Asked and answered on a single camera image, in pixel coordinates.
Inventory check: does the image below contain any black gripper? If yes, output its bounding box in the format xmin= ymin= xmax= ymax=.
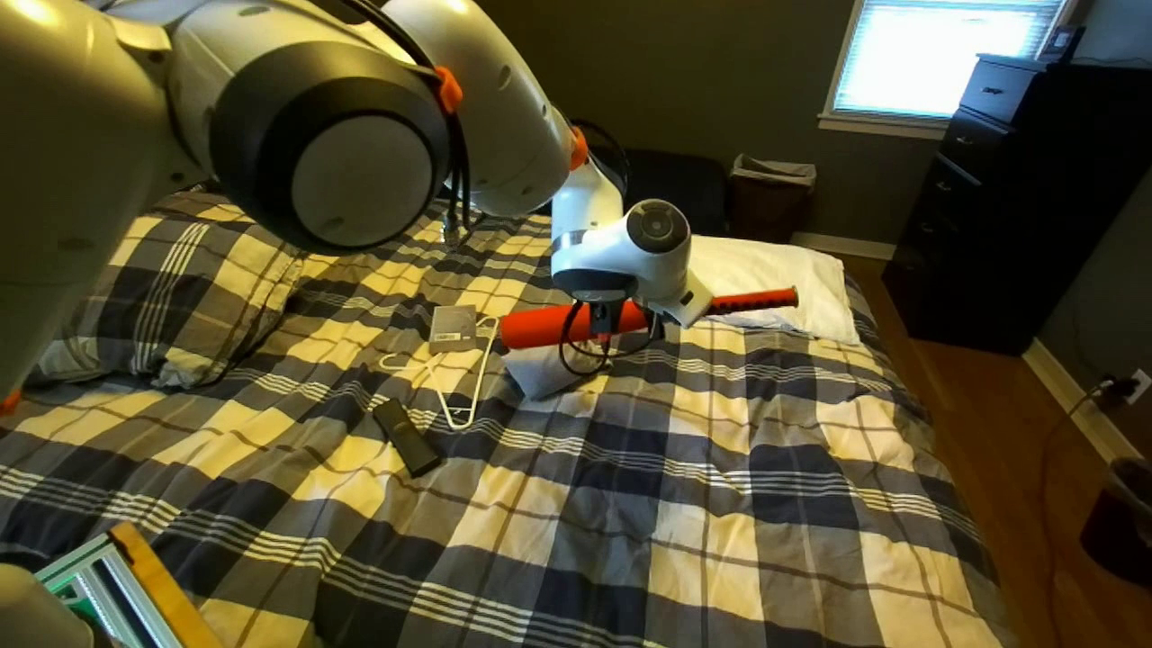
xmin=574 ymin=292 xmax=656 ymax=344

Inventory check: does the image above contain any orange toy bat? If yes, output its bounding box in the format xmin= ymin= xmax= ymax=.
xmin=493 ymin=283 xmax=802 ymax=357

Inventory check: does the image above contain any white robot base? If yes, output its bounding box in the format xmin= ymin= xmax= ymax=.
xmin=0 ymin=560 xmax=97 ymax=648

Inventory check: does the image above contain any grey folded cloth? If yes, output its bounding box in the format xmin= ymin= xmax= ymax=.
xmin=501 ymin=337 xmax=604 ymax=403

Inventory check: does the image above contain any black low couch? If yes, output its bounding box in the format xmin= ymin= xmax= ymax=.
xmin=587 ymin=141 xmax=736 ymax=236

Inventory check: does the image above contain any white pillow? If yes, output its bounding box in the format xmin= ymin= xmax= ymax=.
xmin=683 ymin=230 xmax=865 ymax=350

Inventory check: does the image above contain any yellow grey plaid bedspread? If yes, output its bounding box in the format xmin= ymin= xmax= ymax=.
xmin=0 ymin=192 xmax=1015 ymax=648

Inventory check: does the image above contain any brown laundry hamper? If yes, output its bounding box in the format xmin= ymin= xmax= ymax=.
xmin=728 ymin=151 xmax=825 ymax=244

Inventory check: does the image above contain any black tall dresser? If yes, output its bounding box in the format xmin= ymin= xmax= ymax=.
xmin=881 ymin=51 xmax=1152 ymax=361

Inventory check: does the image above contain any dark object on floor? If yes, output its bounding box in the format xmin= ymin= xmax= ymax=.
xmin=1077 ymin=458 xmax=1152 ymax=592

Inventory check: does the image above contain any bright window with white frame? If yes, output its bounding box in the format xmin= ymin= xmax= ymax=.
xmin=819 ymin=0 xmax=1075 ymax=142

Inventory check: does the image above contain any green metal frame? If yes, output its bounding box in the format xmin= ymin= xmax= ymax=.
xmin=34 ymin=517 xmax=226 ymax=648

